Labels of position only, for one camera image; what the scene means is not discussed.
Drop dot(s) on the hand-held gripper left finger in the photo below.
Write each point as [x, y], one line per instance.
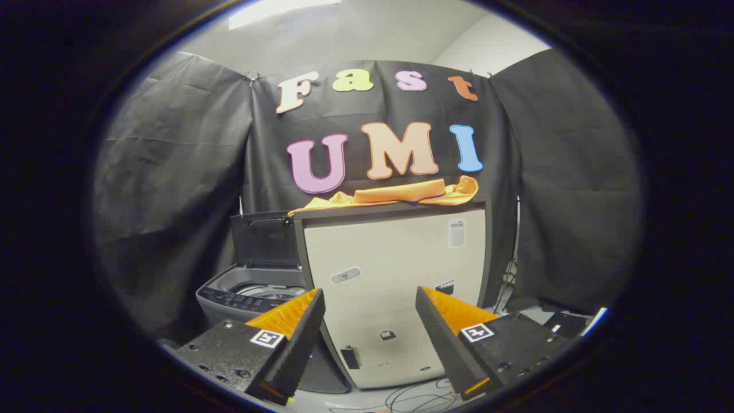
[298, 344]

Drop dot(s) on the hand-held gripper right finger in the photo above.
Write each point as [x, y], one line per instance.
[444, 344]

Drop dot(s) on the grey washing machine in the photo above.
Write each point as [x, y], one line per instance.
[229, 298]

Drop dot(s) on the orange polo shirt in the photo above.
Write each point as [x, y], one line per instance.
[401, 194]

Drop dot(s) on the white cabinet with dark top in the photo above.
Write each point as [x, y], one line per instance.
[390, 252]

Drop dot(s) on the dark equipment on floor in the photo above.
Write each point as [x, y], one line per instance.
[565, 324]

